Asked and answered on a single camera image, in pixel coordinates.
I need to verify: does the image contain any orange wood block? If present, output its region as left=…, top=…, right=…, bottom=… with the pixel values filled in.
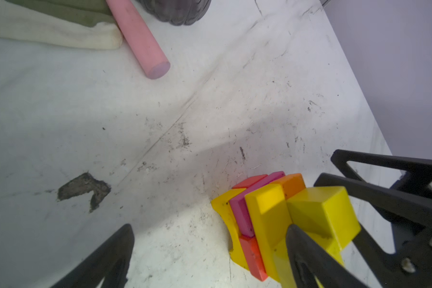
left=272, top=174, right=306, bottom=199

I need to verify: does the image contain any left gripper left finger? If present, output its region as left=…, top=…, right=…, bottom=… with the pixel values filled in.
left=53, top=224, right=134, bottom=288

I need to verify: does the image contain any small yellow-green wood block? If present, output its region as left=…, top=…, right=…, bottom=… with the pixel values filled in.
left=286, top=186, right=361, bottom=250

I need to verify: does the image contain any red rectangular wood block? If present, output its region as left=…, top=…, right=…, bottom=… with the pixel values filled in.
left=239, top=235, right=268, bottom=282

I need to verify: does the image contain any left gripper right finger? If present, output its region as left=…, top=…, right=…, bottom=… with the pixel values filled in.
left=286, top=224, right=365, bottom=288

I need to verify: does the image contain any dried leaf scrap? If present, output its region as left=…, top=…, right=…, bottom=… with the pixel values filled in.
left=57, top=172, right=112, bottom=213

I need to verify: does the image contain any purple pink toy knife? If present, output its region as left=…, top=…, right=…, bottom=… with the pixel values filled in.
left=106, top=0, right=170, bottom=79

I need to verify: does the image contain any purple glass vase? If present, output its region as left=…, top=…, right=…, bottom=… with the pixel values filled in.
left=138, top=0, right=211, bottom=26

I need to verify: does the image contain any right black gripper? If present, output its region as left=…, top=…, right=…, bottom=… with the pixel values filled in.
left=314, top=150, right=432, bottom=288

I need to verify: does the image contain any red arch wood block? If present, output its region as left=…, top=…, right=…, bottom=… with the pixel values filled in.
left=232, top=174, right=268, bottom=189

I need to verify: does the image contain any yellow arch wood block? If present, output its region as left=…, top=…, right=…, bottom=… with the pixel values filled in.
left=211, top=188, right=249, bottom=271

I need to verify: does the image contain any magenta wood block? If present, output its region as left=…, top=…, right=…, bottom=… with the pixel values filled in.
left=228, top=170, right=286, bottom=238

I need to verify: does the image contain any yellow rectangular wood block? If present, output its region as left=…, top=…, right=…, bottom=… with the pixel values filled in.
left=244, top=182, right=344, bottom=288

